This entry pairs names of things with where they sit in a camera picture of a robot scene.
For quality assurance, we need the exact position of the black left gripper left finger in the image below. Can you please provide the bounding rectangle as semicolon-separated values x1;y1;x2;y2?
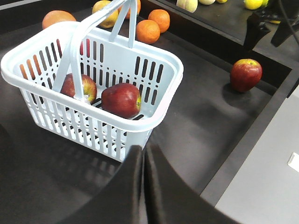
59;146;143;224

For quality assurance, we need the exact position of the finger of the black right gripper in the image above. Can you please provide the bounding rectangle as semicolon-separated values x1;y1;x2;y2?
244;13;270;50

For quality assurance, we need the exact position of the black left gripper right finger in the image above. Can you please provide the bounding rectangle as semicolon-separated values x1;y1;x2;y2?
144;144;236;224

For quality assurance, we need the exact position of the red apple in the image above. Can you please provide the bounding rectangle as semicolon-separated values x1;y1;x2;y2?
60;73;97;104
101;83;141;119

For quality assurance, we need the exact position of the light blue plastic basket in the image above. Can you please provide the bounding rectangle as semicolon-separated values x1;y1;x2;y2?
0;0;184;161

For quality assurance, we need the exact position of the yellow lemon middle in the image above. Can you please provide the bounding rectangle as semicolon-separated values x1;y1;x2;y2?
243;0;263;10

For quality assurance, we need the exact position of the red apple bottom right corner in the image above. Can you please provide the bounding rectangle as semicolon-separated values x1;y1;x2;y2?
230;58;263;92

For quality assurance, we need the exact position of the black fruit display stand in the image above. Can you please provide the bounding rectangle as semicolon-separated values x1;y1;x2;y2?
0;0;299;224

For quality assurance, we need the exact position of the small orange right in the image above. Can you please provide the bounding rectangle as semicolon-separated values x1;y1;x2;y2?
148;9;170;33

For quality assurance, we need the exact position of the small orange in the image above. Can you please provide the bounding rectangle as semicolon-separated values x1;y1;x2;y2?
136;20;160;44
148;9;170;33

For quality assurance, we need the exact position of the small orange left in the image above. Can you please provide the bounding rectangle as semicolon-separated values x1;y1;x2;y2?
136;20;160;44

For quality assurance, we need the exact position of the orange with knob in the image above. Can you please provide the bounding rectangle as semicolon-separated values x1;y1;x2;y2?
118;0;142;20

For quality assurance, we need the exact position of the yellow orange citrus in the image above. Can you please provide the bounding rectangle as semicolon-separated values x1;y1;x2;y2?
92;0;119;29

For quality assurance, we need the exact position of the large orange back left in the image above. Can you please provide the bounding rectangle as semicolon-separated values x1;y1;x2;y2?
42;10;76;29

